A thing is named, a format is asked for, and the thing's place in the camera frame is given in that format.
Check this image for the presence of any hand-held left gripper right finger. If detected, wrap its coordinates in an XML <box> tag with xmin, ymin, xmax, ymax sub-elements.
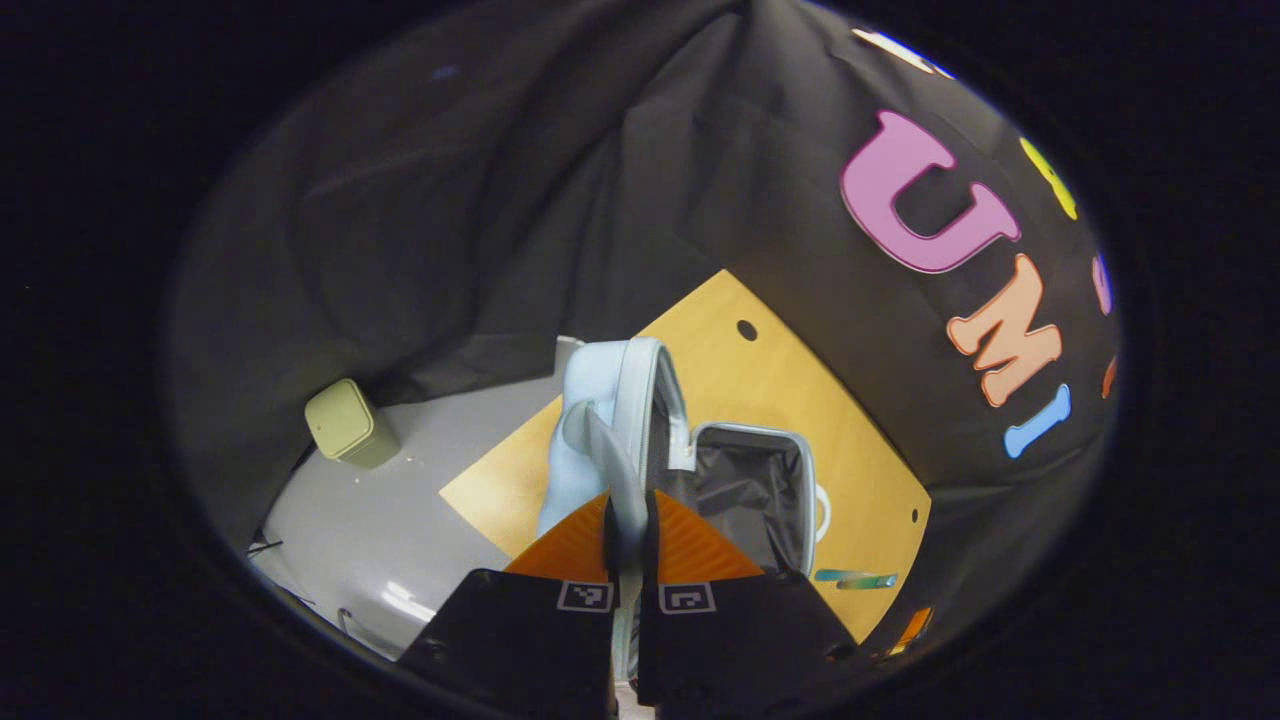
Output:
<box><xmin>638</xmin><ymin>488</ymin><xmax>861</xmax><ymax>716</ymax></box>

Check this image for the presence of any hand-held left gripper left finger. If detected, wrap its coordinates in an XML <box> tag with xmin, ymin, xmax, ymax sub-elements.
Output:
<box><xmin>398</xmin><ymin>490</ymin><xmax>618</xmax><ymax>720</ymax></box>

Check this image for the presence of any light blue suitcase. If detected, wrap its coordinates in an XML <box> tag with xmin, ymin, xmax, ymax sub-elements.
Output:
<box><xmin>537</xmin><ymin>337</ymin><xmax>833</xmax><ymax>686</ymax></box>

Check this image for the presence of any small pale green bin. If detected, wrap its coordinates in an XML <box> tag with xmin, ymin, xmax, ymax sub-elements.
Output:
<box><xmin>304</xmin><ymin>378</ymin><xmax>401</xmax><ymax>469</ymax></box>

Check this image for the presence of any black backdrop cloth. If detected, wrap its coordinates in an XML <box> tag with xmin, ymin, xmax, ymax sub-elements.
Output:
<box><xmin>165</xmin><ymin>0</ymin><xmax>1121</xmax><ymax>661</ymax></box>

